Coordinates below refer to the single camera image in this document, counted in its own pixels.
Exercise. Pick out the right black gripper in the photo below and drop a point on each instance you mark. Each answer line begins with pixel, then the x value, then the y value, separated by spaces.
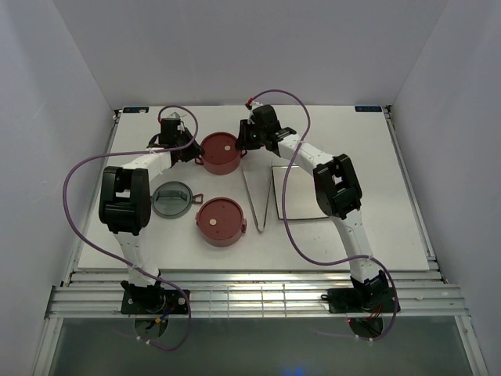
pixel 243 140

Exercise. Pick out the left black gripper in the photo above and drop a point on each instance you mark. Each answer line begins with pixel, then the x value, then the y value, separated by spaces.
pixel 196 150

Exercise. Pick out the dark red lid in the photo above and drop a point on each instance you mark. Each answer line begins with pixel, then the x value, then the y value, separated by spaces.
pixel 220 149
pixel 218 215

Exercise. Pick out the pink lunch bowl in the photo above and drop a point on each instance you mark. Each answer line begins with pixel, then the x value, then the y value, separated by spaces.
pixel 221 227
pixel 222 169

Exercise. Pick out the grey transparent top lid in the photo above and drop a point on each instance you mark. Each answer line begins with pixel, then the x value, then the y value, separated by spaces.
pixel 173 199

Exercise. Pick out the metal tongs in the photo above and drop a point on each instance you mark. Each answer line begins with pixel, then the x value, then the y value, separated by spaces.
pixel 257 178

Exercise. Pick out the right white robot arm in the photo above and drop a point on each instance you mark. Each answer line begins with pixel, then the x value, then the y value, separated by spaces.
pixel 338 195

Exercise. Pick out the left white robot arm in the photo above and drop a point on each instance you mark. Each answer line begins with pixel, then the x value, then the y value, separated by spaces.
pixel 125 206

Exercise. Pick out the left blue corner label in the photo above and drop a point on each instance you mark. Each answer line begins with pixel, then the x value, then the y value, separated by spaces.
pixel 135 110

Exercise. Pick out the blue corner label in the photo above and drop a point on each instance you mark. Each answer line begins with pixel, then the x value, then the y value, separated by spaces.
pixel 135 110
pixel 368 109

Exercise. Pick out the white square plate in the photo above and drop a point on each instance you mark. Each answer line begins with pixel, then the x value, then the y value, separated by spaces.
pixel 301 201

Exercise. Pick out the right blue corner label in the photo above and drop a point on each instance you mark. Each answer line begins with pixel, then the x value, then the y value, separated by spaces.
pixel 368 109

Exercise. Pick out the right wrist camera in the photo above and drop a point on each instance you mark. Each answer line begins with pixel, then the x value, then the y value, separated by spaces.
pixel 251 105

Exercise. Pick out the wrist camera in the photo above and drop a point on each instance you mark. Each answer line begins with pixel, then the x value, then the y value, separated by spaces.
pixel 174 116
pixel 251 105

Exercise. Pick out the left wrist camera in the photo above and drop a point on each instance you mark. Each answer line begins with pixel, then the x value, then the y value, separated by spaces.
pixel 174 116

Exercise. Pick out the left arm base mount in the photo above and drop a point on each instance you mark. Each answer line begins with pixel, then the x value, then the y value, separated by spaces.
pixel 154 302

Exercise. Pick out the aluminium frame rail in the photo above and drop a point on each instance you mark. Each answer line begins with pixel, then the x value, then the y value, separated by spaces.
pixel 253 295

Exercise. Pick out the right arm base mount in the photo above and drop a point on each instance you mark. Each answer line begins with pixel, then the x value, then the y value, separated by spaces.
pixel 363 297

